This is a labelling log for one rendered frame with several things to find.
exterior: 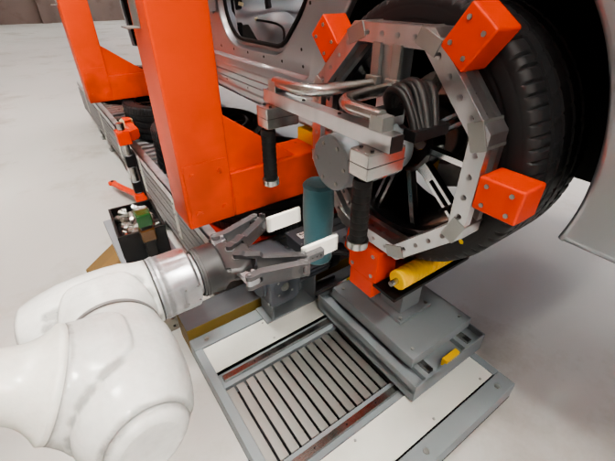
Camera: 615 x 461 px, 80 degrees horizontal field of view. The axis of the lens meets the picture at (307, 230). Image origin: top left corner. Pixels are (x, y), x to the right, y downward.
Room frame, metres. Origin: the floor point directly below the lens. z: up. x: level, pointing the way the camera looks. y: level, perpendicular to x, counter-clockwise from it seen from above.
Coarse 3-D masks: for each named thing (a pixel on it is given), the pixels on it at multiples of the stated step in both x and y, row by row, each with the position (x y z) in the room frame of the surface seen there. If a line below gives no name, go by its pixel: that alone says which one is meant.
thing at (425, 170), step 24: (360, 72) 1.07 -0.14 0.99; (432, 144) 0.85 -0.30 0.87; (408, 168) 0.90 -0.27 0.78; (432, 168) 0.85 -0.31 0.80; (384, 192) 0.95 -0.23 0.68; (408, 192) 0.89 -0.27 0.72; (432, 192) 0.83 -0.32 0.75; (384, 216) 0.93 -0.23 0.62; (408, 216) 0.93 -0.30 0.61; (432, 216) 0.92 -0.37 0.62
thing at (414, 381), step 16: (320, 304) 1.05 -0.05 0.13; (336, 304) 1.04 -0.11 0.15; (336, 320) 0.97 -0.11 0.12; (352, 320) 0.95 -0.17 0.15; (352, 336) 0.90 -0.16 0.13; (368, 336) 0.88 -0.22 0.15; (464, 336) 0.85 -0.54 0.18; (480, 336) 0.86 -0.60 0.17; (368, 352) 0.83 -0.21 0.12; (384, 352) 0.81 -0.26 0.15; (432, 352) 0.81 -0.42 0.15; (448, 352) 0.81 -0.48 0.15; (464, 352) 0.80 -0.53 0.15; (384, 368) 0.76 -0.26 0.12; (400, 368) 0.75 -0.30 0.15; (416, 368) 0.73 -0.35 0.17; (432, 368) 0.72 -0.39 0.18; (448, 368) 0.76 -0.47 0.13; (400, 384) 0.71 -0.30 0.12; (416, 384) 0.69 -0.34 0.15; (432, 384) 0.72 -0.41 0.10
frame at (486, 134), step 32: (352, 32) 0.94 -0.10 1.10; (384, 32) 0.87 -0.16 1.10; (416, 32) 0.80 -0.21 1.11; (448, 32) 0.77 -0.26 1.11; (352, 64) 1.01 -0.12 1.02; (448, 64) 0.73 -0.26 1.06; (448, 96) 0.72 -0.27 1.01; (480, 96) 0.71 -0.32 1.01; (320, 128) 1.04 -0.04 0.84; (480, 128) 0.65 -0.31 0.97; (480, 160) 0.64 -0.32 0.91; (384, 224) 0.88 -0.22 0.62; (448, 224) 0.66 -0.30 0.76
